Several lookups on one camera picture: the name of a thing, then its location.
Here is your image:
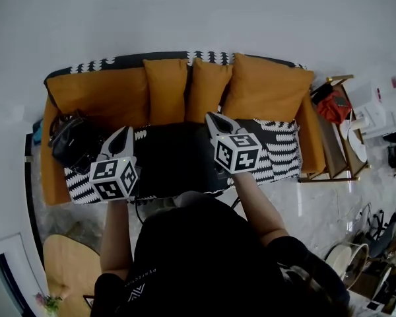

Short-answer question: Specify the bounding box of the pile of white boxes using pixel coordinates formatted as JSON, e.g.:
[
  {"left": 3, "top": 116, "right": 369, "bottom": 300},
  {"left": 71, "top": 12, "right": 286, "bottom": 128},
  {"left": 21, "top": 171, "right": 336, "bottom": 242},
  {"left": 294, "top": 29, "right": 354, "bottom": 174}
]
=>
[{"left": 345, "top": 73, "right": 396, "bottom": 140}]

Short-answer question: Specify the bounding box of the person's right forearm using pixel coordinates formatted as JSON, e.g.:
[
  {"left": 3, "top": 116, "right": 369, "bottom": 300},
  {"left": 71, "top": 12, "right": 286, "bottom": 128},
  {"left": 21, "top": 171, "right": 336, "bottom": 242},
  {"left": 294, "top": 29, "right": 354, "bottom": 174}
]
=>
[{"left": 232, "top": 171, "right": 290, "bottom": 248}]

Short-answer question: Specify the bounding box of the person's left forearm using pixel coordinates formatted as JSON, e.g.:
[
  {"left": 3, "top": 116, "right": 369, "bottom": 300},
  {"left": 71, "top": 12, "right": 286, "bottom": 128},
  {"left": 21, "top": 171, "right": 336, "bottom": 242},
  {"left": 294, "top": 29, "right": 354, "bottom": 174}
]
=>
[{"left": 100, "top": 197, "right": 135, "bottom": 274}]

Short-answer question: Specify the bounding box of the white round stand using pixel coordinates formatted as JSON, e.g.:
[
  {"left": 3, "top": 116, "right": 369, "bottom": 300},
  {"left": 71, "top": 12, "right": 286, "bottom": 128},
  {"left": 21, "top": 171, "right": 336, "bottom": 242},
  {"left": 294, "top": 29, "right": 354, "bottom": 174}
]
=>
[{"left": 345, "top": 116, "right": 369, "bottom": 162}]

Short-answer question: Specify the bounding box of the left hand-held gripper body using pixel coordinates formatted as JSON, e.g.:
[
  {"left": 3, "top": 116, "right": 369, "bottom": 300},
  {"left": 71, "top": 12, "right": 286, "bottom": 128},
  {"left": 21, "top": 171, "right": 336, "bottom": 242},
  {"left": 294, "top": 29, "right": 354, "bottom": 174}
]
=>
[{"left": 88, "top": 142, "right": 140, "bottom": 203}]

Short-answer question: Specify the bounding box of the light wooden table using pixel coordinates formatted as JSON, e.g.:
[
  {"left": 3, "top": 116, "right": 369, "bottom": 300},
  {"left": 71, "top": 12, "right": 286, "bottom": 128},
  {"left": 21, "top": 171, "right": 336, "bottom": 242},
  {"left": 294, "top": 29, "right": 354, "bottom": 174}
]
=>
[{"left": 42, "top": 234, "right": 102, "bottom": 317}]

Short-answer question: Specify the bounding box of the blue object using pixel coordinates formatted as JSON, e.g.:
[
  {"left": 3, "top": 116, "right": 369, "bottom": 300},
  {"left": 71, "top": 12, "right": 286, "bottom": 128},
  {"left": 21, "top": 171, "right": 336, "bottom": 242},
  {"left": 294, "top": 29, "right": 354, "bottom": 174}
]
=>
[{"left": 32, "top": 120, "right": 44, "bottom": 145}]

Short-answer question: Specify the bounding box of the gold frame side table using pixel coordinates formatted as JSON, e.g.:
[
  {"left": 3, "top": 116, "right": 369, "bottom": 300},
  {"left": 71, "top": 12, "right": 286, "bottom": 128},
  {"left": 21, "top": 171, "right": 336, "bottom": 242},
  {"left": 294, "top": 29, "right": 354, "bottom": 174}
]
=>
[{"left": 298, "top": 74, "right": 372, "bottom": 184}]

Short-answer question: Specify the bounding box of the grey office chair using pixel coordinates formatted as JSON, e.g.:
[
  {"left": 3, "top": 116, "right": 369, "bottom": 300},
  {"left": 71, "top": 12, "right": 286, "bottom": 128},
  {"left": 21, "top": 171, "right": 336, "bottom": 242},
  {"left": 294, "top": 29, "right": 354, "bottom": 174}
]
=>
[{"left": 358, "top": 202, "right": 396, "bottom": 261}]

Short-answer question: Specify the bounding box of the pink flower bunch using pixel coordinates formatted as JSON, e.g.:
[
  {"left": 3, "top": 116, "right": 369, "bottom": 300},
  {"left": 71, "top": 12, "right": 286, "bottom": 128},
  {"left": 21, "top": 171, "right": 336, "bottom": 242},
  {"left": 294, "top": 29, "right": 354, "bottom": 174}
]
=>
[{"left": 34, "top": 291, "right": 64, "bottom": 317}]

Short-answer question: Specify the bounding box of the black and white patterned throw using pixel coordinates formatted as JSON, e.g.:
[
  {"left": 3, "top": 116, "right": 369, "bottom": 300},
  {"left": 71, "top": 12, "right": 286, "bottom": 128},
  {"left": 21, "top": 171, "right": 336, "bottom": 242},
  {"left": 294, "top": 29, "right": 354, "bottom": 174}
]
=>
[{"left": 49, "top": 50, "right": 307, "bottom": 205}]

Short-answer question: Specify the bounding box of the black handbag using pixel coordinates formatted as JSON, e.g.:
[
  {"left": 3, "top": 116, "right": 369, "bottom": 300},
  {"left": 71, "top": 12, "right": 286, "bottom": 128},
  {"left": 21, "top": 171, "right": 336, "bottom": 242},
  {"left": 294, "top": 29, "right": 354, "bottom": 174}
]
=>
[{"left": 48, "top": 109, "right": 104, "bottom": 174}]

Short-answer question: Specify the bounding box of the large square orange cushion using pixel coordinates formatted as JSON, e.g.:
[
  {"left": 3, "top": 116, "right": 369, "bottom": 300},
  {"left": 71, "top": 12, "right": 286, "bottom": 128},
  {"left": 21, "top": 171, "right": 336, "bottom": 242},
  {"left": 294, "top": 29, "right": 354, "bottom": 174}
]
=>
[{"left": 221, "top": 52, "right": 315, "bottom": 123}]

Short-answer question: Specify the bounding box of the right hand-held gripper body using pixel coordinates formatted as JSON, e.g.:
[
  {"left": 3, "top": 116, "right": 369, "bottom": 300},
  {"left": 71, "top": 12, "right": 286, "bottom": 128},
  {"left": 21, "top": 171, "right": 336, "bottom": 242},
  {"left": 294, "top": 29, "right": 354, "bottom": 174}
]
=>
[{"left": 213, "top": 123, "right": 263, "bottom": 175}]

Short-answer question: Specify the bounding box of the round glass table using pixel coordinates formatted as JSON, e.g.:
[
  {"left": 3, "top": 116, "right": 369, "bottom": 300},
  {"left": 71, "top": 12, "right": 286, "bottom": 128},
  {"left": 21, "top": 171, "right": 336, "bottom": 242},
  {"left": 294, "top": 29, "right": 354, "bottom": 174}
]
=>
[{"left": 324, "top": 242, "right": 370, "bottom": 290}]

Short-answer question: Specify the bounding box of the orange sofa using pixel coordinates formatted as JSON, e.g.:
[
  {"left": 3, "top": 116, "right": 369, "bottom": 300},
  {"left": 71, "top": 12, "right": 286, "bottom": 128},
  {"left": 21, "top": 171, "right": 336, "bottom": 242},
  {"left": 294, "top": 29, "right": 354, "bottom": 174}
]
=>
[{"left": 40, "top": 52, "right": 327, "bottom": 207}]

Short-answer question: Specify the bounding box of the black cable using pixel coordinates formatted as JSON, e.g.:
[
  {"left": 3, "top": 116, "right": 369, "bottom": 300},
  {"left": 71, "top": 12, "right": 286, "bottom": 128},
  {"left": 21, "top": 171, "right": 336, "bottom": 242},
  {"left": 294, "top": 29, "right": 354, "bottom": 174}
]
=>
[{"left": 134, "top": 196, "right": 147, "bottom": 225}]

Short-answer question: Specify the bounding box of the wide orange back cushion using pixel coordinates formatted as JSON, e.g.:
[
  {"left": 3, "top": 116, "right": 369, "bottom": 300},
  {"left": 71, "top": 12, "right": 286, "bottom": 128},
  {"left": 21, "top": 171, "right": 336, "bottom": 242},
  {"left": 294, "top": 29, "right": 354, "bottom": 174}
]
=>
[{"left": 45, "top": 67, "right": 150, "bottom": 127}]

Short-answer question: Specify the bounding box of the black cushion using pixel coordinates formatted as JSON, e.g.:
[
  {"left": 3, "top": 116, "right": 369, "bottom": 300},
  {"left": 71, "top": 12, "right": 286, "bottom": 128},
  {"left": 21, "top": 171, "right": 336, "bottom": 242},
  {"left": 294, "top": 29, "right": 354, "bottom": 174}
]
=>
[{"left": 133, "top": 122, "right": 232, "bottom": 199}]

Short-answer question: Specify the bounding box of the red bag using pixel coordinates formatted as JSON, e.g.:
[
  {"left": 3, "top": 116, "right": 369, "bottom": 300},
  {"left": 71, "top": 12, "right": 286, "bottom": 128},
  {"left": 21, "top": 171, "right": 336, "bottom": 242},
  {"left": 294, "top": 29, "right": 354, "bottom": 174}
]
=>
[{"left": 316, "top": 90, "right": 353, "bottom": 125}]

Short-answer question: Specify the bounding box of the small orange cushion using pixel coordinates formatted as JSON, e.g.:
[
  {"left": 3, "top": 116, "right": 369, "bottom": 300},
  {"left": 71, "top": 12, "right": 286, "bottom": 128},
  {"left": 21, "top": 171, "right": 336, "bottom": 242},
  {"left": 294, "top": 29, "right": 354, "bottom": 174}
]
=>
[
  {"left": 143, "top": 58, "right": 189, "bottom": 125},
  {"left": 185, "top": 57, "right": 234, "bottom": 123}
]

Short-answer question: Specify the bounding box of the person's black t-shirt torso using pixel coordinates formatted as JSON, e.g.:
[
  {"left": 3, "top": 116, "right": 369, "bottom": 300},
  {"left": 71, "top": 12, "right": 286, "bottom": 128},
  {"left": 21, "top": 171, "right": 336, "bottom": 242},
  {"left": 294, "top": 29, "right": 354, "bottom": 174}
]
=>
[{"left": 92, "top": 190, "right": 351, "bottom": 317}]

